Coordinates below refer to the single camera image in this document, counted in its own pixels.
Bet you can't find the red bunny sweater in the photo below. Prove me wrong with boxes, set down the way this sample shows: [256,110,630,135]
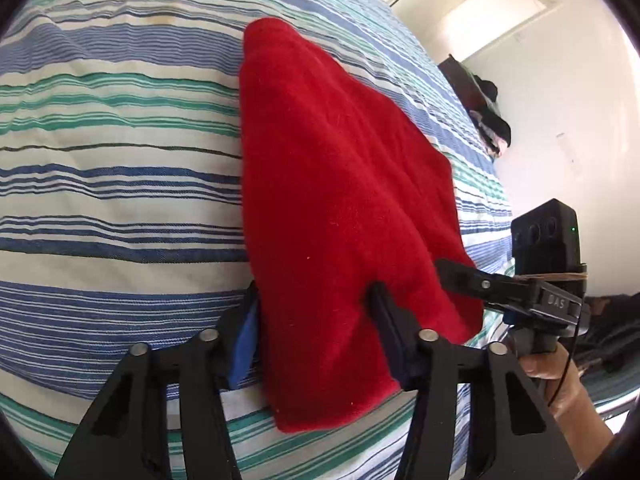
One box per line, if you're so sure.
[240,18,483,432]

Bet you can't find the pile of clothes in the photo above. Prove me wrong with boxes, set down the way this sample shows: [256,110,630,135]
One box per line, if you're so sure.
[438,54,512,159]

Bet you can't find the right hand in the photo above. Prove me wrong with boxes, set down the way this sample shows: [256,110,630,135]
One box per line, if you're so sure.
[518,342,613,471]

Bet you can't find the orange fleece trousers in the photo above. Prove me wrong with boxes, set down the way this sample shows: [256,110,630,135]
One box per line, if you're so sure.
[574,292,639,374]

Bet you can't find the blue green striped bedspread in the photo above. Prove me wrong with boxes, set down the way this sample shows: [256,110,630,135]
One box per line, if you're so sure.
[1,0,513,472]

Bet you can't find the black camera box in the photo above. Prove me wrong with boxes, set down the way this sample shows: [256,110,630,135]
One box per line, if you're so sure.
[511,198,586,275]

